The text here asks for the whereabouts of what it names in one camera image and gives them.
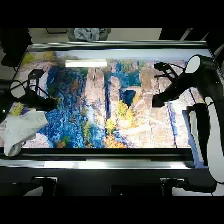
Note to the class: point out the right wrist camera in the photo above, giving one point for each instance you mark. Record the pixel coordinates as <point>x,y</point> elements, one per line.
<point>165,70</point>

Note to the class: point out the heap of clothes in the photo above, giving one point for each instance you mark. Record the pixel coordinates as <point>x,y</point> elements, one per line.
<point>87,33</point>

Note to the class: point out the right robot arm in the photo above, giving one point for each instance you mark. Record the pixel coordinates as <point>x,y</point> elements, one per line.
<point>213,133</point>

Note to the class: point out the silver frame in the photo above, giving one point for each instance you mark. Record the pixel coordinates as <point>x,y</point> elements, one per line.
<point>116,164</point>

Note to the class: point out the white garment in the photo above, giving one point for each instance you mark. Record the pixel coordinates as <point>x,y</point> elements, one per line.
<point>21,128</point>

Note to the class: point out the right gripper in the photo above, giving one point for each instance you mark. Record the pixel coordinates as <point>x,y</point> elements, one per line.
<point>161,98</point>

